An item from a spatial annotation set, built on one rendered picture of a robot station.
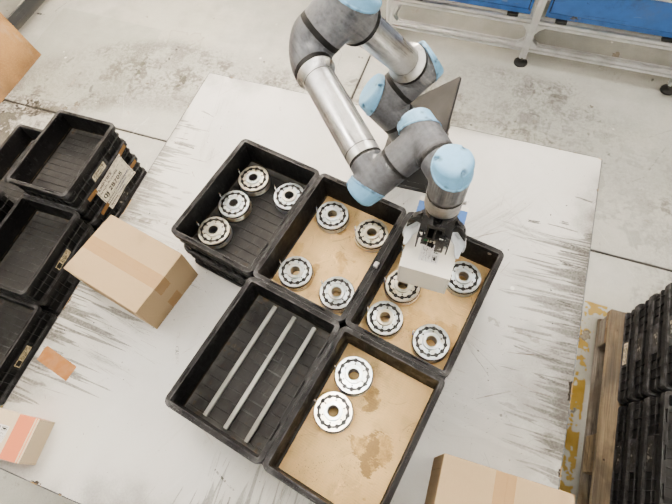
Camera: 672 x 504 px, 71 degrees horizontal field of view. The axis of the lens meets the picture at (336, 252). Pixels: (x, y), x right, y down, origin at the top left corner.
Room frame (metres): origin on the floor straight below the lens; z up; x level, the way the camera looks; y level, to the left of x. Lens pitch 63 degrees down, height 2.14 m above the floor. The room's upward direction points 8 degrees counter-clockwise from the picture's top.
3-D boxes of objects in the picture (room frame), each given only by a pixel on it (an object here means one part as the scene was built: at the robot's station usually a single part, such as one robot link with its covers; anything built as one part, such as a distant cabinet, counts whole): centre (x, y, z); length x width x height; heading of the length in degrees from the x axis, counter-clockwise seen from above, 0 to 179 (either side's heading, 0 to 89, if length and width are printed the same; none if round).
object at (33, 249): (1.06, 1.28, 0.31); 0.40 x 0.30 x 0.34; 154
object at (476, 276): (0.50, -0.36, 0.86); 0.10 x 0.10 x 0.01
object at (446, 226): (0.48, -0.23, 1.25); 0.09 x 0.08 x 0.12; 154
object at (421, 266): (0.51, -0.24, 1.09); 0.20 x 0.12 x 0.09; 154
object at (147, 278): (0.71, 0.66, 0.78); 0.30 x 0.22 x 0.16; 53
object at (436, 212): (0.49, -0.23, 1.33); 0.08 x 0.08 x 0.05
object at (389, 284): (0.50, -0.18, 0.86); 0.10 x 0.10 x 0.01
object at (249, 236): (0.82, 0.25, 0.87); 0.40 x 0.30 x 0.11; 143
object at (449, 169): (0.49, -0.23, 1.41); 0.09 x 0.08 x 0.11; 15
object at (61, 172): (1.42, 1.10, 0.37); 0.40 x 0.30 x 0.45; 154
